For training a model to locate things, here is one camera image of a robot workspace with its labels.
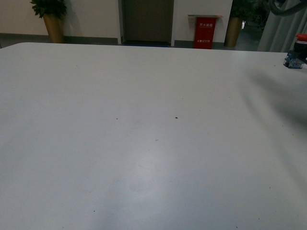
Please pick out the dark grey door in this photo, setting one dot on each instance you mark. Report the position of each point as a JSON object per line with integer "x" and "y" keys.
{"x": 148, "y": 20}

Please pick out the grey curtain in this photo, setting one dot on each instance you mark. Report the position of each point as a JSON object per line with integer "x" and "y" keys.
{"x": 286, "y": 19}

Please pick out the left potted plant gold vase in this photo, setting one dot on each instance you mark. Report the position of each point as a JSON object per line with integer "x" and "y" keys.
{"x": 53, "y": 13}

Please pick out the red fire extinguisher cabinet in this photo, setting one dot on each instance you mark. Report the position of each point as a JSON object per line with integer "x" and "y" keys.
{"x": 204, "y": 30}

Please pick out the right potted plant gold vase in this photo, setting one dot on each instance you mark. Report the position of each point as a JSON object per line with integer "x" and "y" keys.
{"x": 241, "y": 10}

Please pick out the red mushroom push button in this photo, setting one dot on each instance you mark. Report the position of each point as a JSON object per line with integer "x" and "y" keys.
{"x": 297, "y": 57}

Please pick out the potted plant gold vase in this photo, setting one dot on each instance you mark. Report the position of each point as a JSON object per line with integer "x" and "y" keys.
{"x": 53, "y": 13}
{"x": 241, "y": 10}

